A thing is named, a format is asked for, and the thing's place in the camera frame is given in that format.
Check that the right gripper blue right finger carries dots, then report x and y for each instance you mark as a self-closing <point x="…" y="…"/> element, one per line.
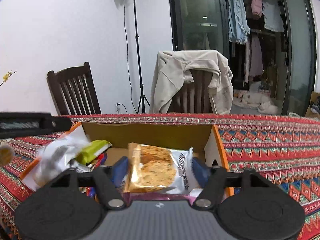
<point x="212" y="181"/>

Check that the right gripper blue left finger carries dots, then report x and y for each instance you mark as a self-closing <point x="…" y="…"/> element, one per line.
<point x="107" y="179"/>

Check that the orange cardboard snack box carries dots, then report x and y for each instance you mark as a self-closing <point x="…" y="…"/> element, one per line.
<point x="205" y="141"/>

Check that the green snack packet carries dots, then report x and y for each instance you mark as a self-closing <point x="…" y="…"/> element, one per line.
<point x="92" y="151"/>

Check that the cookie cracker snack packet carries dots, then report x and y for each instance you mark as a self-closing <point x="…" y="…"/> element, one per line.
<point x="158" y="169"/>

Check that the white text snack packet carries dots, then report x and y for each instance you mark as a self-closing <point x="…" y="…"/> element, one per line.
<point x="56" y="157"/>

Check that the yellow flower branches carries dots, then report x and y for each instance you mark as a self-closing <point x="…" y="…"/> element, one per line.
<point x="6" y="77"/>

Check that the dark wooden chair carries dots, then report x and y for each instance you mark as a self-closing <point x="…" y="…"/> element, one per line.
<point x="73" y="91"/>

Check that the patterned red tablecloth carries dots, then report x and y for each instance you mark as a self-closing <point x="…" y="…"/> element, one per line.
<point x="271" y="189"/>

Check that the chair with draped jacket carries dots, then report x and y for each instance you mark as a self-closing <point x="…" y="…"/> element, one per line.
<point x="193" y="97"/>

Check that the white dog lying down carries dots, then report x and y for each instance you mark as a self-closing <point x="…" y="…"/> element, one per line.
<point x="261" y="102"/>

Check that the beige jacket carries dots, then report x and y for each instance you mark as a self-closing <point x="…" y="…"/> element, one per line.
<point x="173" y="70"/>

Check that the cardboard box at right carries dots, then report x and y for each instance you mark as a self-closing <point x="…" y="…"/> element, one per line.
<point x="313" y="110"/>

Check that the light blue hanging shirt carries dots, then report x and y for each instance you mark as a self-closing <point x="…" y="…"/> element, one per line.
<point x="238" y="30"/>

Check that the white hanging top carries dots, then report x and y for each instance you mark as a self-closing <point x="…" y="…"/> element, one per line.
<point x="272" y="16"/>

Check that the pink hanging garment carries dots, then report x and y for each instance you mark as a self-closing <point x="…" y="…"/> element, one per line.
<point x="256" y="8"/>

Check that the studio light on stand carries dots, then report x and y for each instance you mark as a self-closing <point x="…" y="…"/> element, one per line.
<point x="143" y="101"/>

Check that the black sliding door frame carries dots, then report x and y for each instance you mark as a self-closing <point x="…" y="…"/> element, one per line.
<point x="279" y="65"/>

